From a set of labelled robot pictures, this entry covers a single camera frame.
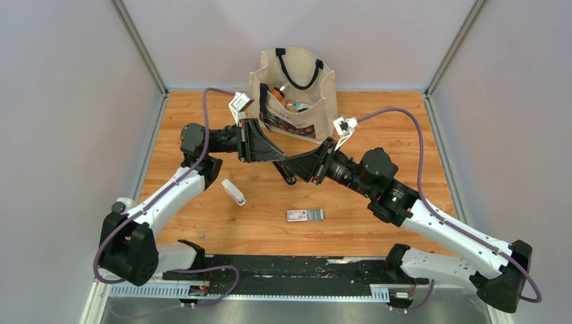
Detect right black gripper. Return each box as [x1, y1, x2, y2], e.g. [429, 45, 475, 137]
[281, 138, 374, 198]

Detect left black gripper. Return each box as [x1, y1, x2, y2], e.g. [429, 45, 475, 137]
[207, 118, 285, 163]

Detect white stapler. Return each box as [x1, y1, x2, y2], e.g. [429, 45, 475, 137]
[221, 179, 246, 206]

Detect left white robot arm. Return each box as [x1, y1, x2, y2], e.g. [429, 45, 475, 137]
[93, 118, 286, 286]

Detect black stapler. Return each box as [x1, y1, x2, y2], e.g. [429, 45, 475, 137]
[273, 161, 297, 185]

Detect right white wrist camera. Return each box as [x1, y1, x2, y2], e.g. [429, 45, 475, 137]
[333, 115, 358, 151]

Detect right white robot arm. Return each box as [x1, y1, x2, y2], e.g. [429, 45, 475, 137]
[282, 138, 533, 313]

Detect orange capped bottle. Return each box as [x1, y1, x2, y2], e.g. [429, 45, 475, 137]
[270, 86, 286, 103]

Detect staple box with staples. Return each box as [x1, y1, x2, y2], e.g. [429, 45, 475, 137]
[287, 209, 324, 223]

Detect packaged items in bag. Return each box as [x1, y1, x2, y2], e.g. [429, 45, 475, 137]
[283, 99, 313, 113]

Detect beige canvas tote bag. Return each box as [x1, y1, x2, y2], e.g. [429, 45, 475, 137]
[247, 47, 339, 143]

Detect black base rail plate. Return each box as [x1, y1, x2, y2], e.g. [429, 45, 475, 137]
[162, 254, 414, 297]

